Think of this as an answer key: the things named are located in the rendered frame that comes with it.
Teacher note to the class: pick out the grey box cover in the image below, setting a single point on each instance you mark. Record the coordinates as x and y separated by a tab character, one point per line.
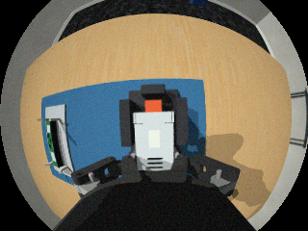
154	140

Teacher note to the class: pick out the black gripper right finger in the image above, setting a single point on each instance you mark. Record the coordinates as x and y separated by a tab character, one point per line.
224	176

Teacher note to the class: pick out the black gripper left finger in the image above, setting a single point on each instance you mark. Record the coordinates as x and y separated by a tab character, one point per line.
87	178

